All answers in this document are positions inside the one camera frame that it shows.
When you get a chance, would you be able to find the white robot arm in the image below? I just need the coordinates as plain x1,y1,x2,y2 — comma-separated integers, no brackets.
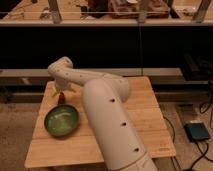
48,57,158,171

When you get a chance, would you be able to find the black foot pedal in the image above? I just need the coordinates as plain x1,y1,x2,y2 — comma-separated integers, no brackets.
184,123,211,142

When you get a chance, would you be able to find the wooden table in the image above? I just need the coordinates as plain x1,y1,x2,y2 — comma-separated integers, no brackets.
25,76,176,168

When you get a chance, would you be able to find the black floor cable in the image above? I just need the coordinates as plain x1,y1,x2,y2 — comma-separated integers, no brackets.
163,99,213,171

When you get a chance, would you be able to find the green ceramic bowl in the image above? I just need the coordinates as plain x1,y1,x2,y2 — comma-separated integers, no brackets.
44,104,79,137

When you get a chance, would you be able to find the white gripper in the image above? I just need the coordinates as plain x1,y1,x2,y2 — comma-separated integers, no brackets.
52,78,76,97

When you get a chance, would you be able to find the metal shelf rail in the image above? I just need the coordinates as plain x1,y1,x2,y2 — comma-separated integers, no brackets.
0,68,182,77

